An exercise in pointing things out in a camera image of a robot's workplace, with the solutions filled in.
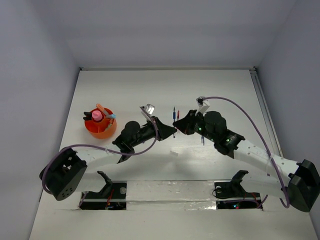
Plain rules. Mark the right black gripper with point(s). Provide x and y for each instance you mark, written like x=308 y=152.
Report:
x=184 y=125

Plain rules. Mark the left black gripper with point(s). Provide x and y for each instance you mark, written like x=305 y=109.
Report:
x=163 y=131

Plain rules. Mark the blue ballpoint pen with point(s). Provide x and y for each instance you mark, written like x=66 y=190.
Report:
x=174 y=119

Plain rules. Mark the light blue highlighter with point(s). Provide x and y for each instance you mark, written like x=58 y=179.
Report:
x=111 y=116

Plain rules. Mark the black green-capped highlighter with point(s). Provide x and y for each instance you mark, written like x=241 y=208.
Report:
x=87 y=116

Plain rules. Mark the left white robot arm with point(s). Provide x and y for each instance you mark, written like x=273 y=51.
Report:
x=67 y=172

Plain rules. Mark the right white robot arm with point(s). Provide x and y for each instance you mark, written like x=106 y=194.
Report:
x=296 y=182

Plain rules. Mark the orange pen holder cup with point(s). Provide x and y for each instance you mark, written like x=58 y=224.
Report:
x=97 y=129

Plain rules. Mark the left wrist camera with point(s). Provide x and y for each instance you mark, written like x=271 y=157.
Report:
x=147 y=111

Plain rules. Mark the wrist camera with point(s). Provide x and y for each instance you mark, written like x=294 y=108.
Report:
x=203 y=105
x=147 y=111

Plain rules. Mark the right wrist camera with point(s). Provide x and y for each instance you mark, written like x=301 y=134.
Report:
x=203 y=105

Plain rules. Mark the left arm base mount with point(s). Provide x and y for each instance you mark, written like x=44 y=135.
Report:
x=112 y=196

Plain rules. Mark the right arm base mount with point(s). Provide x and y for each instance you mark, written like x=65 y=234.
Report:
x=230 y=195

